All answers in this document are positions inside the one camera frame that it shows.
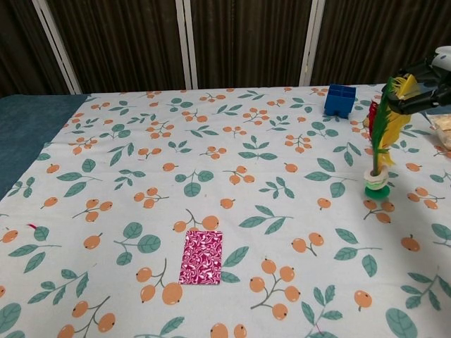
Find dark folding screen panel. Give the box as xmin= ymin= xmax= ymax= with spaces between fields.
xmin=38 ymin=0 xmax=193 ymax=95
xmin=0 ymin=0 xmax=77 ymax=99
xmin=304 ymin=0 xmax=451 ymax=87
xmin=183 ymin=0 xmax=320 ymax=91

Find clear plastic bag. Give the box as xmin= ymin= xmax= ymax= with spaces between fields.
xmin=425 ymin=111 xmax=451 ymax=151

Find pink white patterned card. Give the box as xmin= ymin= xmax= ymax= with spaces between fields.
xmin=178 ymin=230 xmax=224 ymax=286

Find blue plastic divided box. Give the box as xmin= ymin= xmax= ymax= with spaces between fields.
xmin=323 ymin=83 xmax=357 ymax=121

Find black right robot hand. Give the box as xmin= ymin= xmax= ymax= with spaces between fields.
xmin=387 ymin=58 xmax=451 ymax=115

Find colourful feather shuttlecock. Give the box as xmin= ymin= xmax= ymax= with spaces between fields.
xmin=364 ymin=75 xmax=419 ymax=201

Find floral fruit-print tablecloth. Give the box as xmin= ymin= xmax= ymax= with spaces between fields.
xmin=0 ymin=82 xmax=451 ymax=338

